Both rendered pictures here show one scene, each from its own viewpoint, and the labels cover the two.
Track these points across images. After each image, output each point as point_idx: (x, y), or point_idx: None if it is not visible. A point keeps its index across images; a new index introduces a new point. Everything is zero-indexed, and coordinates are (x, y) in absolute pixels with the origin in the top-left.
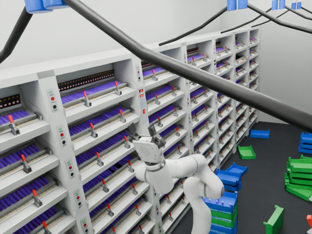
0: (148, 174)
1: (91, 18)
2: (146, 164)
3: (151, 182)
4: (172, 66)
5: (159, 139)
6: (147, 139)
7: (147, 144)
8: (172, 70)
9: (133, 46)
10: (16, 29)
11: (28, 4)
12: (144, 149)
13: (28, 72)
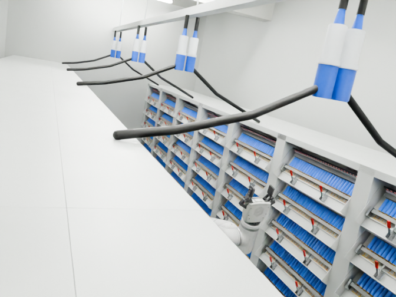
0: (248, 235)
1: (365, 116)
2: (251, 225)
3: (245, 244)
4: (394, 150)
5: (274, 198)
6: (260, 200)
7: (267, 204)
8: (393, 152)
9: (380, 137)
10: (291, 101)
11: (329, 93)
12: (260, 209)
13: (101, 121)
